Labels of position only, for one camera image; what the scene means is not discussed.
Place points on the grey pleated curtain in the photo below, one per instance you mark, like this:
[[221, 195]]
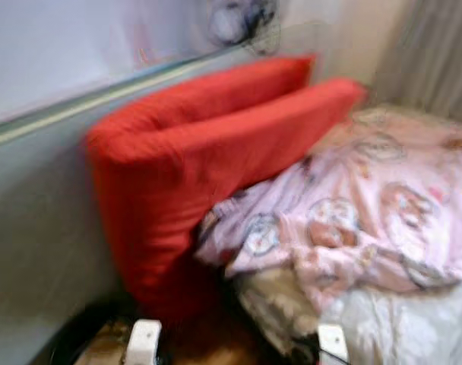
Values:
[[436, 53]]

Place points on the beige floral bed sheet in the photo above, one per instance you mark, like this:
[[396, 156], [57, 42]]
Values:
[[398, 327]]

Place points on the red folded mattress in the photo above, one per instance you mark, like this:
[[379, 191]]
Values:
[[178, 167]]

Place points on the pink cartoon print blanket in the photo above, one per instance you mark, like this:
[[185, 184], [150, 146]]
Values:
[[368, 205]]

